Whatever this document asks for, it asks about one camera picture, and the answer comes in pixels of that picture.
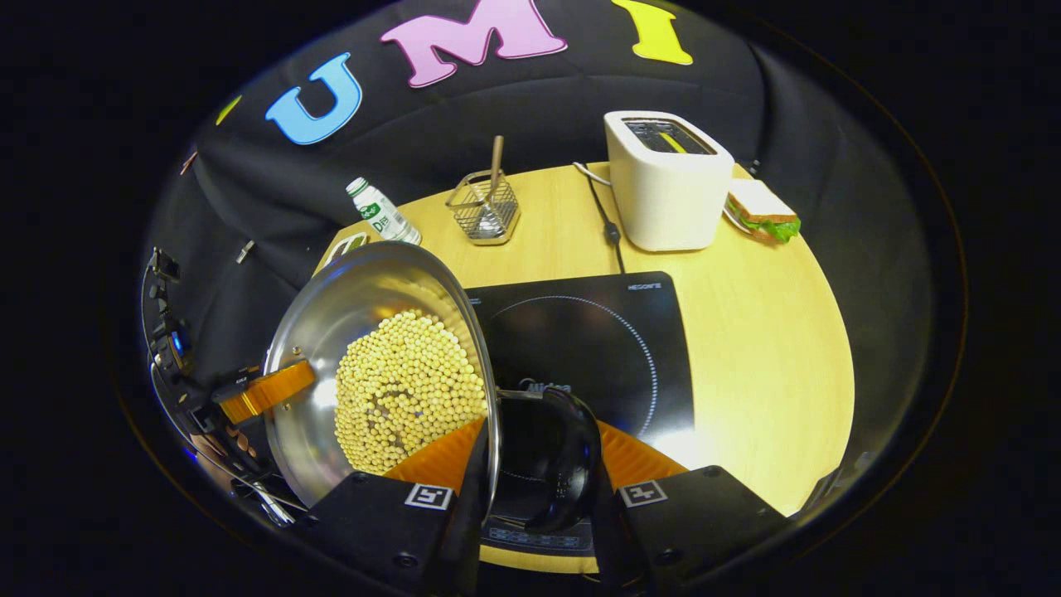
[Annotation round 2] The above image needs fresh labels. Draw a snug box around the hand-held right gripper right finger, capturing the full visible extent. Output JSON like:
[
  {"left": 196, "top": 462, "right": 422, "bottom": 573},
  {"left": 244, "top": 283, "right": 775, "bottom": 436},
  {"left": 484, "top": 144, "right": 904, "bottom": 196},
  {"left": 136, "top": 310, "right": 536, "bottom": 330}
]
[{"left": 590, "top": 419, "right": 788, "bottom": 594}]

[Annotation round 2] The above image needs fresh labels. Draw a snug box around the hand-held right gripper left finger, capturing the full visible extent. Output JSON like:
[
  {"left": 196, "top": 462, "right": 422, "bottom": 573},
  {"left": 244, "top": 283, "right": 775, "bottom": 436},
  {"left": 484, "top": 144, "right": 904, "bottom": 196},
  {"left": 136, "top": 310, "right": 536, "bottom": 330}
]
[{"left": 303, "top": 417, "right": 492, "bottom": 594}]

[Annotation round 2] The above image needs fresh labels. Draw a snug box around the stainless steel pot black handle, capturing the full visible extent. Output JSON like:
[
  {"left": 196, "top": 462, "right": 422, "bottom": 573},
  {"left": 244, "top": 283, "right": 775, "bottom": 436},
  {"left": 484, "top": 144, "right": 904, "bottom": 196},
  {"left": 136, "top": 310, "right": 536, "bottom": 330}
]
[{"left": 263, "top": 240, "right": 602, "bottom": 536}]

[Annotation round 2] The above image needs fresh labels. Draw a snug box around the black induction cooktop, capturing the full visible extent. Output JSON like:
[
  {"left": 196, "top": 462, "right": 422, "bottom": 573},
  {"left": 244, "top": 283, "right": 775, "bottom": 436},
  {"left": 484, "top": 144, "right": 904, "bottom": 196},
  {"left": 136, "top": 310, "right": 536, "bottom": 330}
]
[{"left": 464, "top": 271, "right": 697, "bottom": 556}]

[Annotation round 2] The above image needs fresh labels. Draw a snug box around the pile of soybeans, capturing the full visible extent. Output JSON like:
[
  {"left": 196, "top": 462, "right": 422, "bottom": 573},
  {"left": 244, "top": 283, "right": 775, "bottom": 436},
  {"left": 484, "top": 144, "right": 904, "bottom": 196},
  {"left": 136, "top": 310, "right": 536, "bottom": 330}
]
[{"left": 334, "top": 309, "right": 488, "bottom": 476}]

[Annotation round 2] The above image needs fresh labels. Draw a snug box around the white divided dish of grains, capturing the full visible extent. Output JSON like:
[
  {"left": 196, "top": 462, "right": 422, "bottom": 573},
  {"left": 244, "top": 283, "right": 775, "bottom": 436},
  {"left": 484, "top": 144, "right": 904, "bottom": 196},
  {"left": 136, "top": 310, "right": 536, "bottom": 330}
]
[{"left": 325, "top": 232, "right": 370, "bottom": 266}]

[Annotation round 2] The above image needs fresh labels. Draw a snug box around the white milk bottle green cap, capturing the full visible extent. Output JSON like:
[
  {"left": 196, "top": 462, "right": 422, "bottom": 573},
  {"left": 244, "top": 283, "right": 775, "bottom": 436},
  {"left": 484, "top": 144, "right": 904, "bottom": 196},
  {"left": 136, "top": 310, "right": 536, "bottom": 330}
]
[{"left": 346, "top": 177, "right": 422, "bottom": 246}]

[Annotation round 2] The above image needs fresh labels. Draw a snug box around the sandwich with lettuce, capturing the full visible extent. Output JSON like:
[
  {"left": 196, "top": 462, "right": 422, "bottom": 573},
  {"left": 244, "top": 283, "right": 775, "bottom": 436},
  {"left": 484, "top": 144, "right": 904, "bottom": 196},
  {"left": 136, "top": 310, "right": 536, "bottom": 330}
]
[{"left": 725, "top": 178, "right": 802, "bottom": 245}]

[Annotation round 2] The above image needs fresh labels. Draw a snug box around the white toaster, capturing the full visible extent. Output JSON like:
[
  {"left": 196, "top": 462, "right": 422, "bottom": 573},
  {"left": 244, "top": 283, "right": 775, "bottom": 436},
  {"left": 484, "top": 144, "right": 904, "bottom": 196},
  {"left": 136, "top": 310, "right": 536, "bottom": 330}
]
[{"left": 603, "top": 110, "right": 735, "bottom": 252}]

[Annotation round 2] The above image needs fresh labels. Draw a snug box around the wire mesh utensil holder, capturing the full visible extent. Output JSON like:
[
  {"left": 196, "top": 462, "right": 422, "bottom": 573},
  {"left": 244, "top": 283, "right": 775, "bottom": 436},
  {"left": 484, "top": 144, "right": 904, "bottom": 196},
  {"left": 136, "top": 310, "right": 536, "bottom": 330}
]
[{"left": 446, "top": 170, "right": 521, "bottom": 246}]

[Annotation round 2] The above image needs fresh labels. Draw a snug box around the grey power cable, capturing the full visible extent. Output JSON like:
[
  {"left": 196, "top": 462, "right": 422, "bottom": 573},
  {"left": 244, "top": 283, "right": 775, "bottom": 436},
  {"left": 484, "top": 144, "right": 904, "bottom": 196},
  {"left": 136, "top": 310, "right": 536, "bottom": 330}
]
[{"left": 574, "top": 162, "right": 627, "bottom": 274}]

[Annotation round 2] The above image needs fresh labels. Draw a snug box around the wooden handled spoon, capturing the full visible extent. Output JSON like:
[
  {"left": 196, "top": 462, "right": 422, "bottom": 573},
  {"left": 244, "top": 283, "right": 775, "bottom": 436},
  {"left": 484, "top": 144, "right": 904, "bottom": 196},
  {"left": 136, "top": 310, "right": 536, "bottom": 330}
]
[{"left": 486, "top": 135, "right": 505, "bottom": 212}]

